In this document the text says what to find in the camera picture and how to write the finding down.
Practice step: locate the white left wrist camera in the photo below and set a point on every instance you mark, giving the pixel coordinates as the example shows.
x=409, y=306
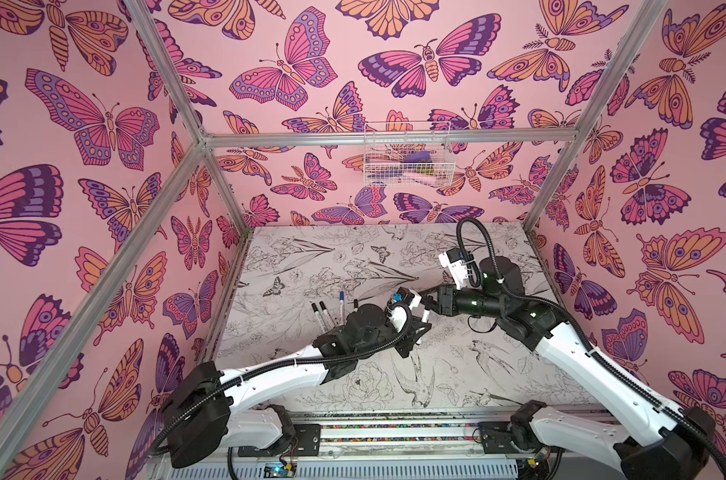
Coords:
x=405, y=300

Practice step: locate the white wire basket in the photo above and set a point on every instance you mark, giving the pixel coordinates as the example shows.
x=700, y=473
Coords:
x=423, y=164

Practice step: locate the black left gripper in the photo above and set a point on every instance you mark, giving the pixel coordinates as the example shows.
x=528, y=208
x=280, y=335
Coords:
x=406, y=343

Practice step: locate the aluminium frame right post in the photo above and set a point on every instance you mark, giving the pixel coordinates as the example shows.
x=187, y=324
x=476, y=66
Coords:
x=627, y=49

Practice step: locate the aluminium frame post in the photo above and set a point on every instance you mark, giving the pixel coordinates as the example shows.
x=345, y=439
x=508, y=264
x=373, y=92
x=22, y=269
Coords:
x=627, y=49
x=146, y=27

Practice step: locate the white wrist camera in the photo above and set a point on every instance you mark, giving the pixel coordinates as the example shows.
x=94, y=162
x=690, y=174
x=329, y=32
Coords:
x=405, y=300
x=461, y=266

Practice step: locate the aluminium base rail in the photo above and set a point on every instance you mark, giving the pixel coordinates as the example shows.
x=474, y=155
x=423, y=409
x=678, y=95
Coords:
x=387, y=446

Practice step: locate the aluminium frame left beam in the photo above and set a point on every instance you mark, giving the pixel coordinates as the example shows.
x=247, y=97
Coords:
x=23, y=413

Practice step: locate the aluminium frame crossbar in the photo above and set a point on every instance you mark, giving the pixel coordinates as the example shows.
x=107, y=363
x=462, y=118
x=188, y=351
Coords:
x=400, y=137

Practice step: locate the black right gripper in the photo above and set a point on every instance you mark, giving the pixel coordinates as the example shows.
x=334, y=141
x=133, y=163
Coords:
x=445, y=299

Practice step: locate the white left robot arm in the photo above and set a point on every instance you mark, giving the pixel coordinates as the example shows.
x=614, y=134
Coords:
x=196, y=414

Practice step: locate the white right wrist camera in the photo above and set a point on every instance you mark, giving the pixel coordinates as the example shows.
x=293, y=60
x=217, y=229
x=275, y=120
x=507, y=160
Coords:
x=461, y=266

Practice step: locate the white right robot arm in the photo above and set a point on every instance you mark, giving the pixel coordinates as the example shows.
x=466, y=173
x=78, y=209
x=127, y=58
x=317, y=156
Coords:
x=653, y=437

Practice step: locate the green circuit board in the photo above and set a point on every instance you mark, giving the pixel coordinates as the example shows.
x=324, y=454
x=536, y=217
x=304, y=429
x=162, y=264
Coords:
x=279, y=471

